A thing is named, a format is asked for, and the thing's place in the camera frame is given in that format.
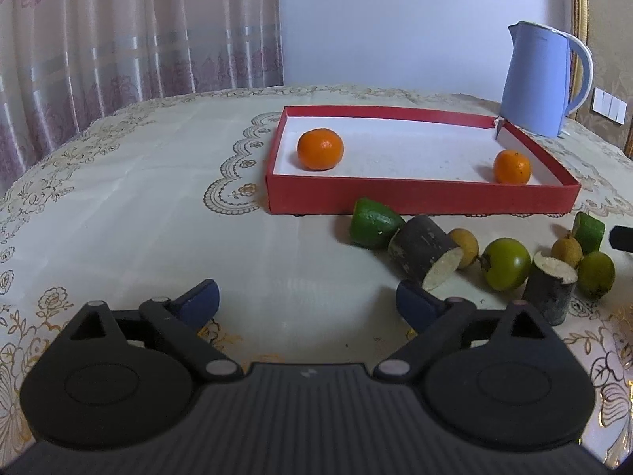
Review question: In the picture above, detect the white wall switch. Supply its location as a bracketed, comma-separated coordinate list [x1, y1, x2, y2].
[591, 86, 628, 124]

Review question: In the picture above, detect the round green fruit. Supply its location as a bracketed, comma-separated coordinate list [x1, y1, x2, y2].
[481, 238, 532, 292]
[576, 251, 616, 300]

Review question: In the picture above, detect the yellow-brown longan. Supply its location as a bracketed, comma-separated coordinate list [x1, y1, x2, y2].
[550, 236, 584, 268]
[448, 228, 479, 270]

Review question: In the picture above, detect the small cut green fruit piece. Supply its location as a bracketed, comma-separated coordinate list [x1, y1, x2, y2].
[572, 212, 605, 255]

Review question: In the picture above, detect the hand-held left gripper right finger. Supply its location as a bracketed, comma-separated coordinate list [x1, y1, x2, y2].
[373, 279, 563, 383]

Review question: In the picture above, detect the red shallow cardboard box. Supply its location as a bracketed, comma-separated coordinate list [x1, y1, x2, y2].
[265, 105, 581, 217]

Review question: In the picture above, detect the pink patterned curtain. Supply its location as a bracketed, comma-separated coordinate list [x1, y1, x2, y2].
[0, 0, 285, 194]

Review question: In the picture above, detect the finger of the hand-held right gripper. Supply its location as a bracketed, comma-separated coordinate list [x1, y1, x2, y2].
[609, 225, 633, 253]

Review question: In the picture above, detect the light blue electric kettle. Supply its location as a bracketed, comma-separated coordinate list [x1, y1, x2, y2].
[500, 21, 594, 138]

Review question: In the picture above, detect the large orange tangerine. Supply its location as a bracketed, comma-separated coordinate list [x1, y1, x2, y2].
[297, 129, 344, 171]

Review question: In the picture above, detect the small dark sugarcane piece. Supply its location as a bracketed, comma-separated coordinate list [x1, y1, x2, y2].
[522, 251, 579, 326]

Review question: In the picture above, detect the small orange tangerine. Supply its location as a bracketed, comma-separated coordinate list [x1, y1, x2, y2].
[493, 149, 531, 185]

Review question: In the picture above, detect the large cut green fruit piece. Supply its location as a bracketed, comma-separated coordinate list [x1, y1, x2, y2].
[349, 197, 406, 248]

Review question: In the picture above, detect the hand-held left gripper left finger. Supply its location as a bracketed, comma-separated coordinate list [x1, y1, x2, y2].
[69, 279, 244, 383]

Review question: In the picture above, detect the cream embroidered tablecloth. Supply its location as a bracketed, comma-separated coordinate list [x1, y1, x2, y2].
[0, 84, 633, 471]

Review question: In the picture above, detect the large dark sugarcane piece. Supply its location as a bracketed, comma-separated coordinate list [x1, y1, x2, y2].
[388, 214, 464, 292]

